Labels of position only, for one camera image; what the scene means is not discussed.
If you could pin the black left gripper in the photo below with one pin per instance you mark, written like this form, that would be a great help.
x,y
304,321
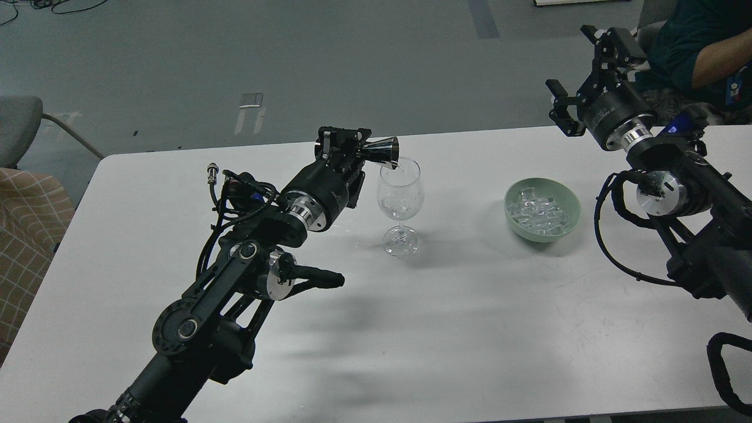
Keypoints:
x,y
322,190

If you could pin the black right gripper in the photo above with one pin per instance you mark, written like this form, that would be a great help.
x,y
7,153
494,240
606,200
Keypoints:
x,y
616,106

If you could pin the metal floor plate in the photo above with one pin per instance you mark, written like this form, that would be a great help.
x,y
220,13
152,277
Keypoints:
x,y
251,100

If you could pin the person in teal shirt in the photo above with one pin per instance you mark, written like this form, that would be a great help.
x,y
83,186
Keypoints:
x,y
701,56

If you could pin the checkered beige cushion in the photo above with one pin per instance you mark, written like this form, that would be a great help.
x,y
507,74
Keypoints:
x,y
35,214

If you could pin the steel cocktail jigger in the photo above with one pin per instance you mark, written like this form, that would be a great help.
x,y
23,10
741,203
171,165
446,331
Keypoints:
x,y
384,152

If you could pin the green bowl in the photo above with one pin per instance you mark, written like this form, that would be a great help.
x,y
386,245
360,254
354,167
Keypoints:
x,y
547,187

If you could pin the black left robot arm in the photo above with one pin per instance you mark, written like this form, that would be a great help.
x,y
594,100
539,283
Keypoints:
x,y
209,334

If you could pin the pile of clear ice cubes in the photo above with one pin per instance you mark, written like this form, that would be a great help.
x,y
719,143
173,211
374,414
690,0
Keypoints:
x,y
538,217

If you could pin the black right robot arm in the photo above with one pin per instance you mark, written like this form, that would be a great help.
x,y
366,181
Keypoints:
x,y
669,187

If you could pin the clear wine glass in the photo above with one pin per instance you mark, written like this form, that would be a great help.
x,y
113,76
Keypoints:
x,y
400,195

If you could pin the grey office chair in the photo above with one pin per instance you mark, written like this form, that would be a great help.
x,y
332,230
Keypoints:
x,y
653,16

